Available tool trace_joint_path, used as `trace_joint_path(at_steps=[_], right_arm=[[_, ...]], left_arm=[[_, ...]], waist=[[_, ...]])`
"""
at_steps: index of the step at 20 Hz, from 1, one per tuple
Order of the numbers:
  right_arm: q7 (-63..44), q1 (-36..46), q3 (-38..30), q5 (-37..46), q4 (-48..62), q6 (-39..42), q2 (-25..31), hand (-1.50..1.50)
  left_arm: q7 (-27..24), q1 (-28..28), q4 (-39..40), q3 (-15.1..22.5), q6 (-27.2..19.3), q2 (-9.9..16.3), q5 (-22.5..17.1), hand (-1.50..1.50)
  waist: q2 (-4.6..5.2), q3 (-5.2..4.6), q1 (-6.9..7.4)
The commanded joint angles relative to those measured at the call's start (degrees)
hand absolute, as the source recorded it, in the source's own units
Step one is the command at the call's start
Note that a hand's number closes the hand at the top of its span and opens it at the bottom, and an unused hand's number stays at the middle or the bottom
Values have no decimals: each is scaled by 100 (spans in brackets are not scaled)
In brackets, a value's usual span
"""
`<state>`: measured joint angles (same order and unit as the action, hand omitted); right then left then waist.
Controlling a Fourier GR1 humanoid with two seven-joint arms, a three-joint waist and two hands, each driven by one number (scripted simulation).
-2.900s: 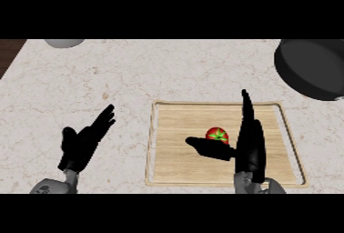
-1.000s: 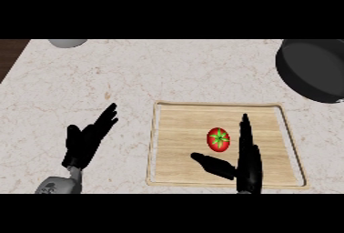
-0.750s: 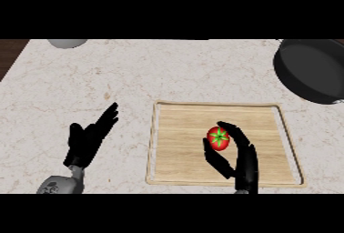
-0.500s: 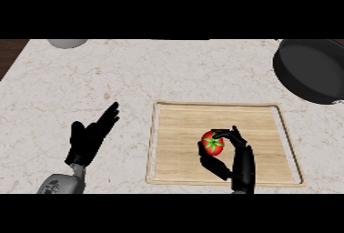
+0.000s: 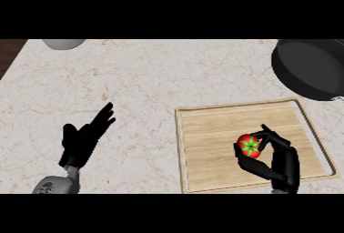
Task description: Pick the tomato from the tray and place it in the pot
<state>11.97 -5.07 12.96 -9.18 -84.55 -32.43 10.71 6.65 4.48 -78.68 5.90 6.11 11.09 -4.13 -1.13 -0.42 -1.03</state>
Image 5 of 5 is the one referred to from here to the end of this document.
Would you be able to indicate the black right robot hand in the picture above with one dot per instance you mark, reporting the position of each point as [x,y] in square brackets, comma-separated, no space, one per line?
[279,165]

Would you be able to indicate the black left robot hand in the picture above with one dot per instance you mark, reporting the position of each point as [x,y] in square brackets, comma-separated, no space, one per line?
[79,141]

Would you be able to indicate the red tomato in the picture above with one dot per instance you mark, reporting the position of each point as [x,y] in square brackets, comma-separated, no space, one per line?
[248,146]

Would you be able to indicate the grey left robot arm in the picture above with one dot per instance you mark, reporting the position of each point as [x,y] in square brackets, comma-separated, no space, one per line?
[60,181]

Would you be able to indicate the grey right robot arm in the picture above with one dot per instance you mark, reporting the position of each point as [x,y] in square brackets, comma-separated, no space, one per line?
[279,191]

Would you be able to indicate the pale wooden tray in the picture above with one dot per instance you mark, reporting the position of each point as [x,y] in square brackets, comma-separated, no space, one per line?
[232,133]

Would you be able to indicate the black pot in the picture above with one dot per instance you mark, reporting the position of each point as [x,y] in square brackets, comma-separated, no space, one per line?
[308,68]

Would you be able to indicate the grey bowl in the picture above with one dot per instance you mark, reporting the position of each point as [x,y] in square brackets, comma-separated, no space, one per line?
[62,43]

